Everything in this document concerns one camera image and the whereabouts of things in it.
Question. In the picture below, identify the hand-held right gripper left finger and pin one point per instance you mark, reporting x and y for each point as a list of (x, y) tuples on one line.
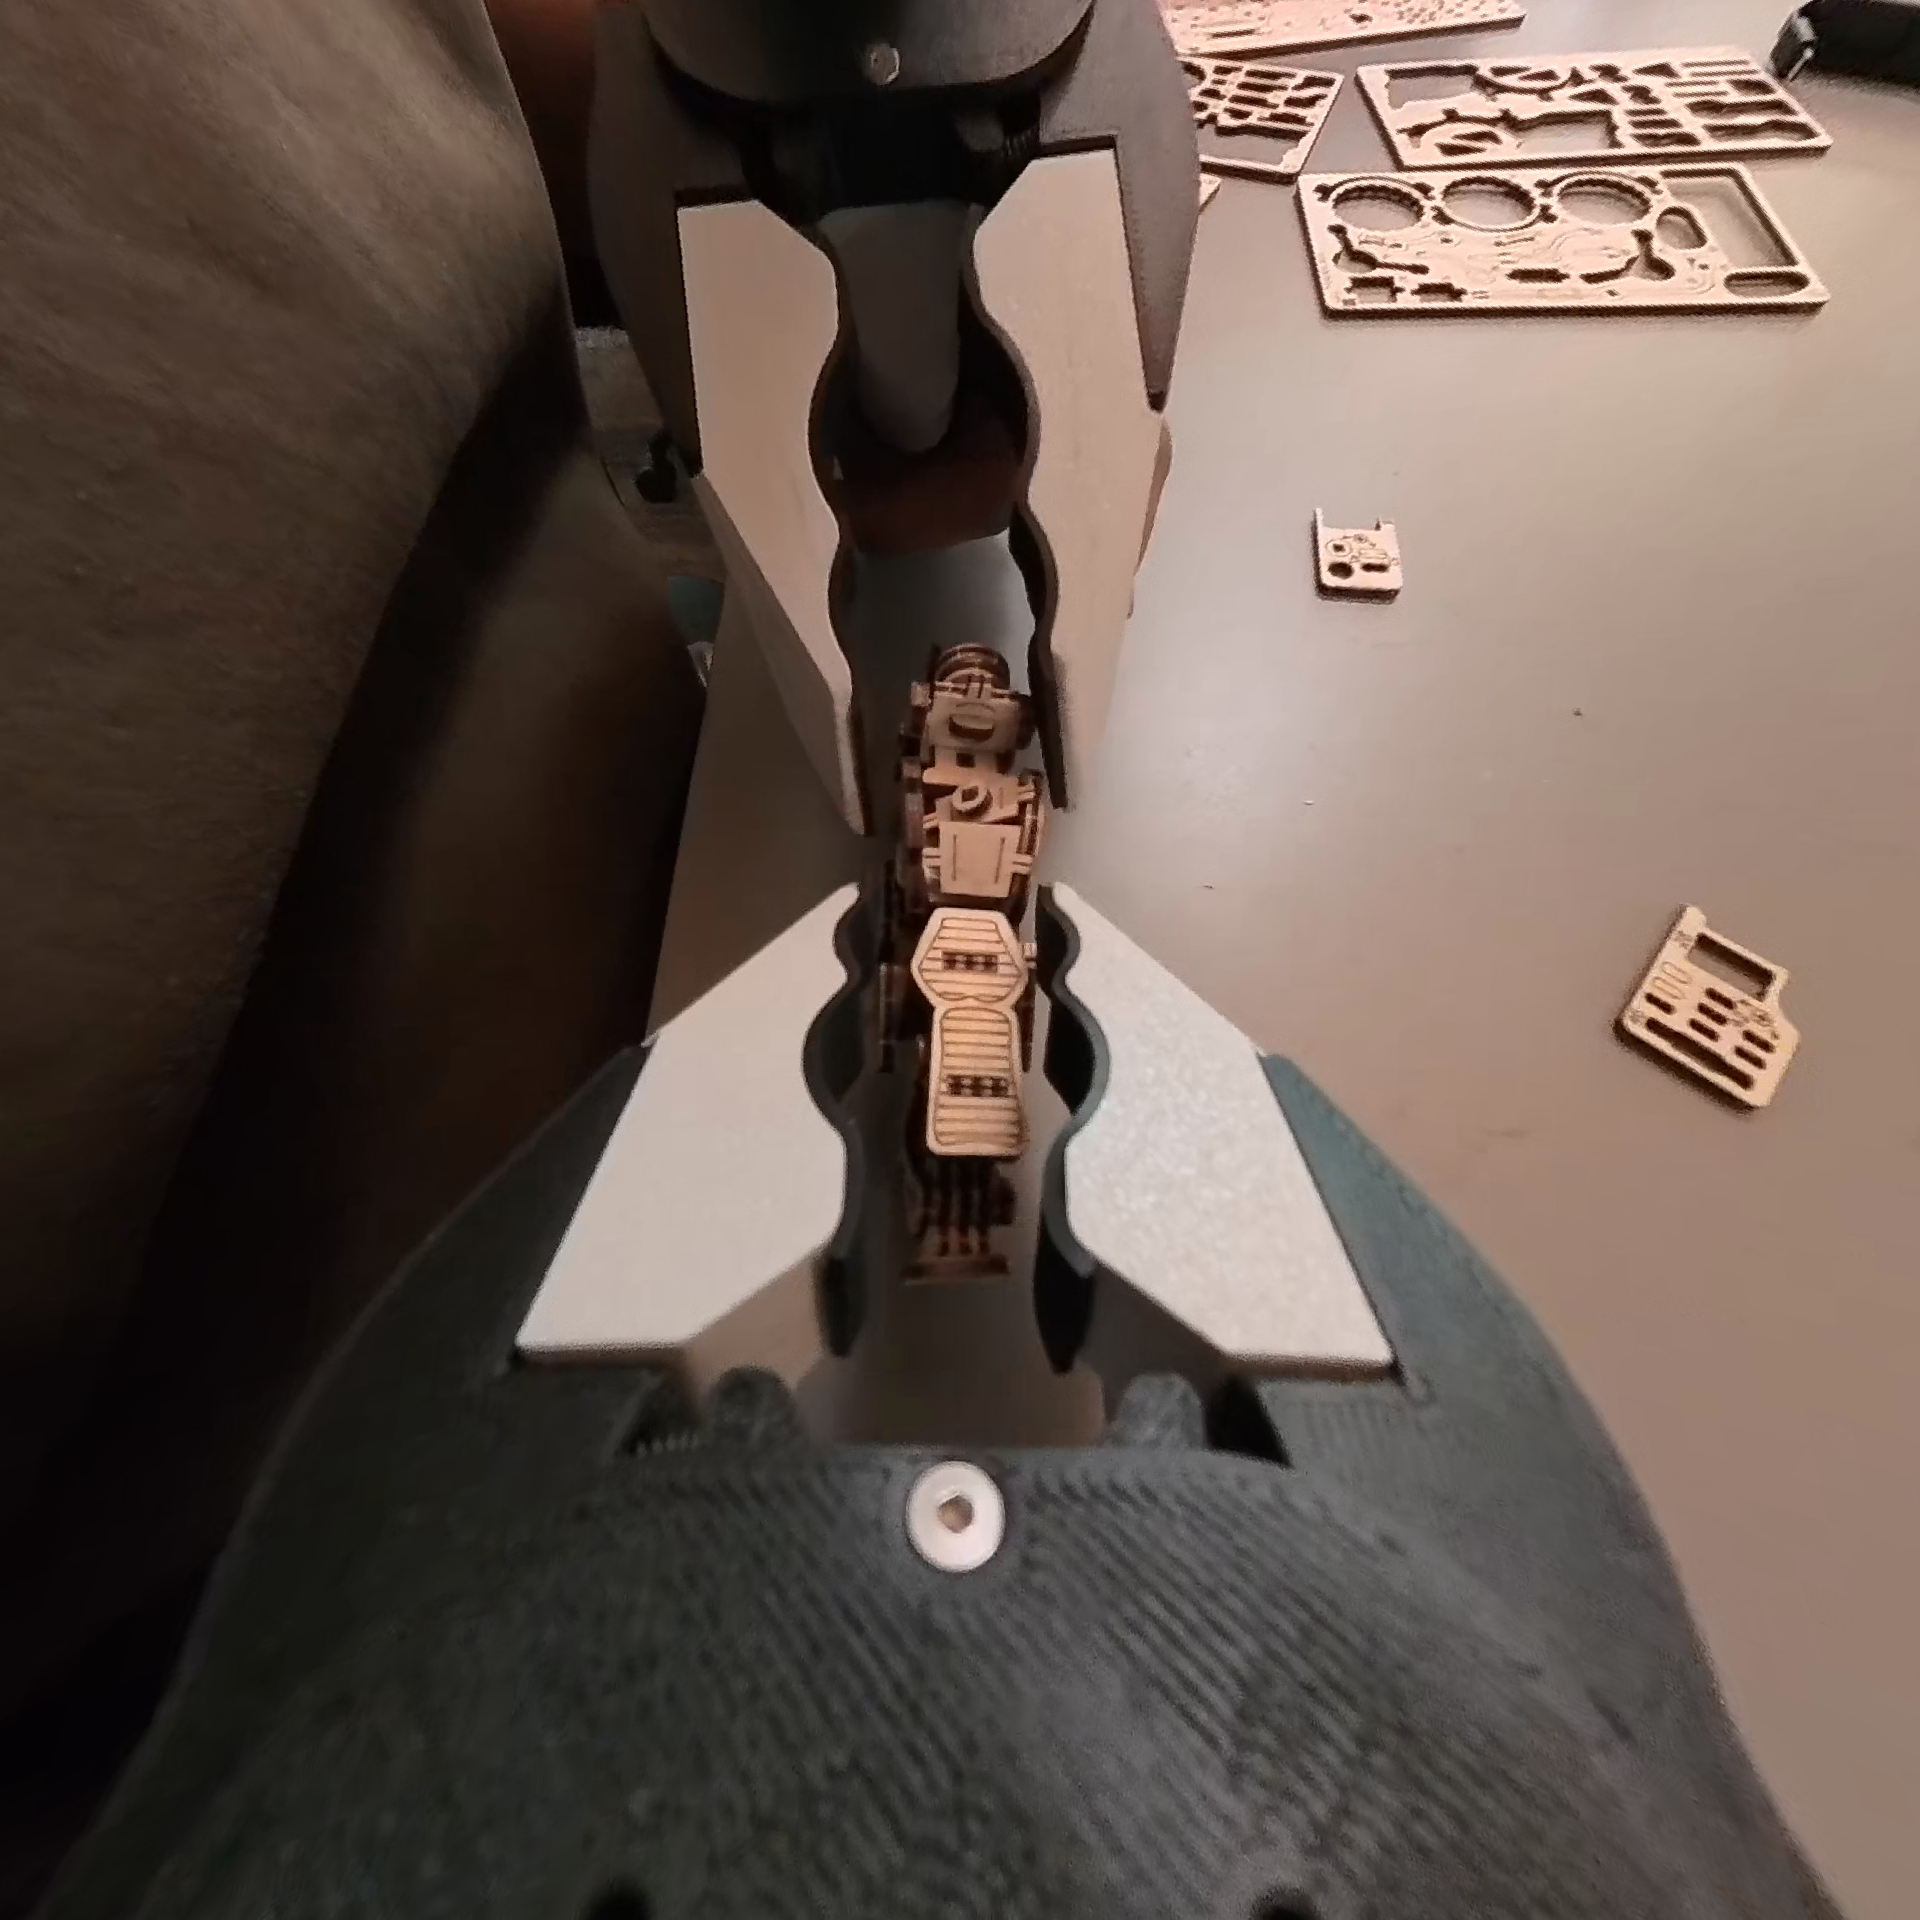
[(691, 1185)]

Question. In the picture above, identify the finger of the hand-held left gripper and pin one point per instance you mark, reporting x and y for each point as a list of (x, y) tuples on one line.
[(757, 376), (1088, 376)]

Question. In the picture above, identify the person's brown trousers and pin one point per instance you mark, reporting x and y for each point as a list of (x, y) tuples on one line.
[(226, 751)]

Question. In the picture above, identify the person's left hand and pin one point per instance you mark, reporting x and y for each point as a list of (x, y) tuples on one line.
[(939, 504)]

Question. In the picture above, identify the small wooden part sheet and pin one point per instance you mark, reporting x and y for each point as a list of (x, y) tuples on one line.
[(1330, 75)]

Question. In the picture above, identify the small wooden frame round holes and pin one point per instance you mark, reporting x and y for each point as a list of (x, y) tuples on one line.
[(1358, 586)]

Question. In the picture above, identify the wooden sheet with round cutouts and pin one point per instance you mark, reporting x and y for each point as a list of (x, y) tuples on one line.
[(1501, 299)]

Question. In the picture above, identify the wooden motorcycle model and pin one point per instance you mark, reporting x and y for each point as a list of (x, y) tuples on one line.
[(974, 1035)]

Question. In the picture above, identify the small slotted wooden part frame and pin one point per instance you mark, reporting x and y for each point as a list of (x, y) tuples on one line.
[(1741, 1083)]

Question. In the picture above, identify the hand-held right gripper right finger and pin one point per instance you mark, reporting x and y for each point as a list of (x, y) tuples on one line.
[(1215, 1185)]

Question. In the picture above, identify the grey desk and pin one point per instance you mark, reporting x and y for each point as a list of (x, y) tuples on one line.
[(1501, 721)]

